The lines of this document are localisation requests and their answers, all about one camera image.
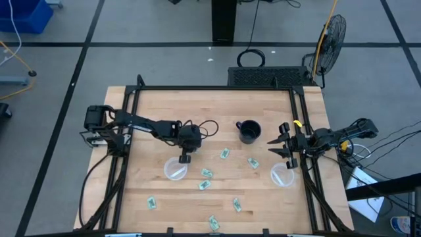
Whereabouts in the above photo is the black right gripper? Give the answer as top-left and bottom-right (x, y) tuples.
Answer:
(266, 122), (312, 170)

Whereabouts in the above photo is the dark blue mug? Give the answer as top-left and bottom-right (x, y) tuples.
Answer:
(235, 119), (262, 145)

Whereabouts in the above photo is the clear plastic round bin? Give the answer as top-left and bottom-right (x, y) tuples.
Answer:
(270, 162), (295, 188)
(163, 157), (189, 181)

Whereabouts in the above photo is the black perforated computer case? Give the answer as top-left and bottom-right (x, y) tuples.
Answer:
(227, 66), (314, 88)

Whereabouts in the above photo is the white paper booklet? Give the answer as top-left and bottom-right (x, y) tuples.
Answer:
(345, 166), (385, 223)

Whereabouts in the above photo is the black metal beam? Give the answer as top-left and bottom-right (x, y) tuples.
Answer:
(345, 172), (421, 201)

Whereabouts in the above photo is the black floor fan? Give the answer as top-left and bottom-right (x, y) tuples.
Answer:
(301, 14), (347, 89)

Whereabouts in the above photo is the blue white shoe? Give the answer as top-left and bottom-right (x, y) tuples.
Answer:
(390, 215), (412, 235)

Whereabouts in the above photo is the grey stand base bar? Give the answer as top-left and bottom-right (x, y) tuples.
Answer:
(0, 76), (29, 86)

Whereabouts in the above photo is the black object at floor edge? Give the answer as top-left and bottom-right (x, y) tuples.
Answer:
(0, 102), (13, 120)

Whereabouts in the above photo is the blue plastic crate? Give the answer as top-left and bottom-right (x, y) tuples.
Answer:
(0, 0), (54, 34)

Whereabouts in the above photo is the black left gripper cable loop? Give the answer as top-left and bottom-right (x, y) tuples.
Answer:
(182, 119), (220, 140)

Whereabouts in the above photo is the black aluminium table frame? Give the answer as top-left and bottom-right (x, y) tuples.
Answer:
(74, 74), (355, 237)

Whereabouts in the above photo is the white looped cable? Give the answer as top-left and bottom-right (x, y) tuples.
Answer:
(347, 143), (372, 160)

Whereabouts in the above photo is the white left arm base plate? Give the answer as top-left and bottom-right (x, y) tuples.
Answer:
(86, 133), (110, 147)

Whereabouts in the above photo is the black coiled cable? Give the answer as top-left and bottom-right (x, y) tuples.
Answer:
(236, 0), (266, 68)

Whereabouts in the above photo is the thin black floor cable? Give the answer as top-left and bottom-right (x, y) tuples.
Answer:
(376, 120), (421, 143)
(360, 130), (421, 169)

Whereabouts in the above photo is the black left arm base cable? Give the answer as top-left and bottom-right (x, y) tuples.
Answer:
(78, 153), (111, 228)

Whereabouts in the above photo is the yellow cable by fan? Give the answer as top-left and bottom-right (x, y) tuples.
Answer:
(311, 0), (339, 78)

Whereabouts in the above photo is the black upright post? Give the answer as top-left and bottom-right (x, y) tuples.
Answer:
(211, 0), (237, 45)

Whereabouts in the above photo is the yellow floor cable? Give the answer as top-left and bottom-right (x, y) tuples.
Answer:
(0, 40), (37, 100)

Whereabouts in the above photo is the white floor cable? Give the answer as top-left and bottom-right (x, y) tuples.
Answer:
(0, 0), (22, 66)

